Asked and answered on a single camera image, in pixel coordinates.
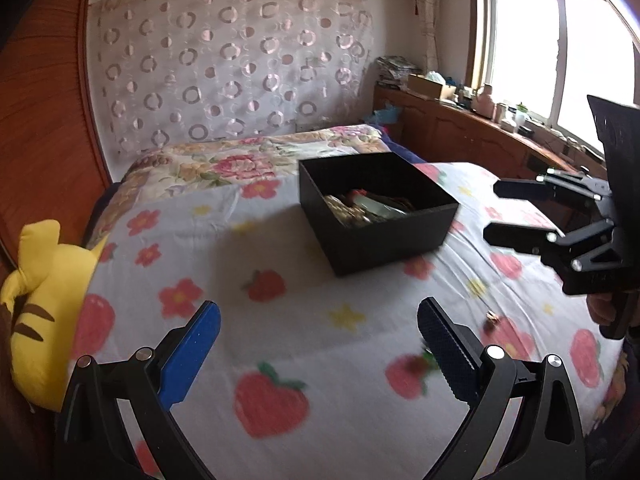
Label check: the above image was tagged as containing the person's right hand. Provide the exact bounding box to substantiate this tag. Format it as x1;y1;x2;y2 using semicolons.
586;294;616;326

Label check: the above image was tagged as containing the wooden side cabinet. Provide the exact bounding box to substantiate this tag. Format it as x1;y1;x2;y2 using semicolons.
373;86;606;179

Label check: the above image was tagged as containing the floral quilt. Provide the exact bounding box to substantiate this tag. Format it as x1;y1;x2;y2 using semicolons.
84;125;390;248

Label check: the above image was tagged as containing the cardboard box on cabinet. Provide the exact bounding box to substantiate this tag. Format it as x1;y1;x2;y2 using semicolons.
407;74;457;100

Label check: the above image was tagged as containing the pink bottle on cabinet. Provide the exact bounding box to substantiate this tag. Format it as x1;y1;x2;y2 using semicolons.
472;84;496;120

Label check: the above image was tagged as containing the wooden headboard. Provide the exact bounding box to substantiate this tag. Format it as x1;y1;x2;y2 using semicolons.
1;0;111;275

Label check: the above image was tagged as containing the white pearl necklace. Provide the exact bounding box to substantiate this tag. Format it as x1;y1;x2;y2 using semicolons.
322;194;381;229

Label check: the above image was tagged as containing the window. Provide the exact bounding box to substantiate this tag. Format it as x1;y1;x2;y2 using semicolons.
476;0;639;159

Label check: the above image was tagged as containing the circle pattern sheer curtain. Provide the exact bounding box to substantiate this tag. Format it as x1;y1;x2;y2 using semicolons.
88;0;372;157

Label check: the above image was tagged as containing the silver bangle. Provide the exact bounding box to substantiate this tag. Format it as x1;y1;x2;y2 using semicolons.
350;192;407;220

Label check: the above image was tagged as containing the black jewelry box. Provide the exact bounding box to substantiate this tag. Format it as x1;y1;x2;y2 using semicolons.
298;152;459;276

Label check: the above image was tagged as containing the yellow tiger plush toy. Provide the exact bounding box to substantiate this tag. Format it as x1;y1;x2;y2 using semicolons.
1;220;105;412

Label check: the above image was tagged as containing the strawberry flower print blanket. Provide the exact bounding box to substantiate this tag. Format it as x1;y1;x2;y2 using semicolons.
72;162;628;479

